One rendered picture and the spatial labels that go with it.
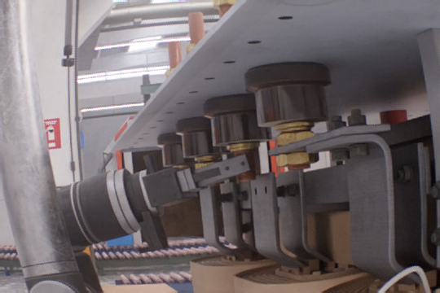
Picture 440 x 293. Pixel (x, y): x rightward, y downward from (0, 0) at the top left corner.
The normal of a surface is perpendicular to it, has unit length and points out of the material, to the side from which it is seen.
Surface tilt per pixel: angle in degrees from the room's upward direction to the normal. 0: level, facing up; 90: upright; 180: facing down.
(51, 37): 90
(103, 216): 104
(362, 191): 90
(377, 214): 90
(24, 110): 81
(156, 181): 90
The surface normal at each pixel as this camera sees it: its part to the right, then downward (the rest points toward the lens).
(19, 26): 0.55, -0.27
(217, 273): -0.73, 0.03
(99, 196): -0.22, -0.28
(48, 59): 0.20, -0.08
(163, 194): -0.15, -0.05
